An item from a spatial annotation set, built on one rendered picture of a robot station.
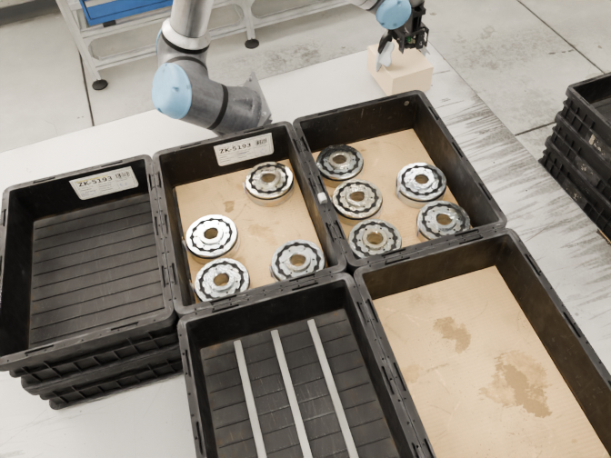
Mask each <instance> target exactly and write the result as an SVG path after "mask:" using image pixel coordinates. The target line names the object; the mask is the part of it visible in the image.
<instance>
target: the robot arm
mask: <svg viewBox="0 0 611 458"><path fill-rule="evenodd" d="M346 1H347V2H349V3H351V4H353V5H356V6H358V7H360V8H363V9H365V10H366V11H367V12H369V13H371V14H373V15H375V16H376V21H377V22H379V24H380V25H381V26H382V27H384V28H385V29H387V30H386V31H385V32H384V34H383V35H382V37H381V39H380V42H379V46H378V49H377V55H376V71H377V72H378V71H379V69H380V68H381V66H382V65H384V66H386V67H388V66H390V65H391V63H392V58H391V54H392V52H393V50H394V48H395V44H394V43H392V40H393V38H394V39H395V40H396V42H397V43H398V44H399V47H398V50H399V51H400V52H401V53H402V54H403V53H404V50H406V49H408V48H410V49H413V48H415V49H416V50H419V52H420V53H422V54H423V56H424V57H426V53H428V54H429V55H431V54H430V52H429V50H428V49H427V48H426V47H427V40H428V34H429V29H428V28H427V26H426V25H425V24H424V23H423V22H422V15H425V14H426V9H425V8H424V4H425V0H346ZM213 2H214V0H174V2H173V7H172V13H171V17H170V18H168V19H166V20H165V21H164V23H163V25H162V28H161V30H160V31H159V33H158V35H157V38H156V43H155V50H156V54H157V59H158V67H159V68H158V69H157V71H156V73H155V77H154V80H153V83H152V85H153V88H152V101H153V104H154V106H155V109H156V110H157V111H158V112H160V113H161V114H163V115H167V116H168V117H170V118H173V119H178V120H181V121H183V122H186V123H189V124H193V125H196V126H199V127H202V128H205V129H207V130H210V131H212V132H213V133H215V134H216V135H217V136H220V135H224V134H231V133H235V132H239V131H243V130H246V129H251V128H255V127H257V126H258V123H259V120H260V116H261V110H262V102H261V97H260V94H259V93H258V92H257V91H256V90H255V89H252V88H250V87H247V86H230V85H222V84H220V83H218V82H216V81H214V80H211V79H210V78H209V75H208V71H207V66H206V56H207V52H208V48H209V45H210V41H211V35H210V33H209V31H208V30H207V25H208V21H209V17H210V14H211V10H212V6H213ZM425 32H426V33H427V35H426V40H425ZM392 37H393V38H392Z"/></svg>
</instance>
